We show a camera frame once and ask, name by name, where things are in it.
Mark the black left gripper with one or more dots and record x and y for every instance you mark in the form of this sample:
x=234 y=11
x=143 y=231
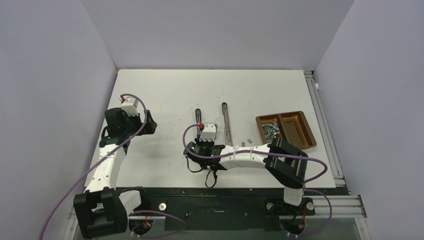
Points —
x=148 y=128

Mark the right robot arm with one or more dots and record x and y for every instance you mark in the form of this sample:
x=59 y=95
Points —
x=277 y=157

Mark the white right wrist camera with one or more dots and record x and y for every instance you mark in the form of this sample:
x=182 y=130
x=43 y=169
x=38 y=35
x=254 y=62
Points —
x=208 y=132

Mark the pile of grey staples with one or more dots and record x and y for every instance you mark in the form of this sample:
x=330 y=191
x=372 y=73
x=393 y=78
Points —
x=271 y=131

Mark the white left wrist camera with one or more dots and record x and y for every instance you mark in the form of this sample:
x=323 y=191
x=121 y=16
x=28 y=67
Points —
x=129 y=106

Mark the blue stapler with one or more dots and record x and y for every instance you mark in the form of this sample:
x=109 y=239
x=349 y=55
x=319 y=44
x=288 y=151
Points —
x=198 y=118

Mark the aluminium frame rail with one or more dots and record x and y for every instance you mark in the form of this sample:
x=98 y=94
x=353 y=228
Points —
x=172 y=95

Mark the silver black stapler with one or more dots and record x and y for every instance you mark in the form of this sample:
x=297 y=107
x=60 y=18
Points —
x=227 y=129

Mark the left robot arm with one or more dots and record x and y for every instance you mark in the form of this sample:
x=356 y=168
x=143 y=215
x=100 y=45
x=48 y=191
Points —
x=106 y=165

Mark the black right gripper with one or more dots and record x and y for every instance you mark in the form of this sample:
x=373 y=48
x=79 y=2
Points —
x=201 y=142

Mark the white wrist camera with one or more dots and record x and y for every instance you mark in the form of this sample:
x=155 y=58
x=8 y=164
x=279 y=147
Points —
x=129 y=106
x=208 y=132

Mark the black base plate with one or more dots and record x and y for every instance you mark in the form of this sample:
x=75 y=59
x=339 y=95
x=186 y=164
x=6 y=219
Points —
x=141 y=210

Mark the brown plastic divided tray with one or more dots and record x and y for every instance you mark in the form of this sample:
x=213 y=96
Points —
x=294 y=128

